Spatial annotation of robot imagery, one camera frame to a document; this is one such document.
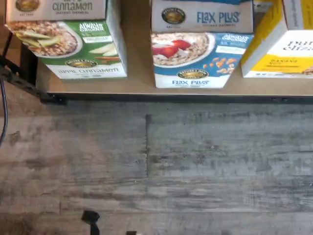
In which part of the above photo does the blue white Flax Plus box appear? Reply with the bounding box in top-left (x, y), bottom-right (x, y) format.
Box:
top-left (151, 0), bottom-right (255, 90)

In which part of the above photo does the black metal shelf rack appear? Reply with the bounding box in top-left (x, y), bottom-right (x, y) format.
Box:
top-left (0, 0), bottom-right (313, 106)

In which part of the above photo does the green apple cinnamon oatmeal box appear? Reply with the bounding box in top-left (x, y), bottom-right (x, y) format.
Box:
top-left (4, 0), bottom-right (129, 80)

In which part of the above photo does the yellow white Purely Elizabeth box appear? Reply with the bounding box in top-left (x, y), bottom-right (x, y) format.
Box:
top-left (240, 0), bottom-right (313, 79)

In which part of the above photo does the black power cable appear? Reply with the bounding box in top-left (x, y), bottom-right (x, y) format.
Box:
top-left (0, 77), bottom-right (9, 148)

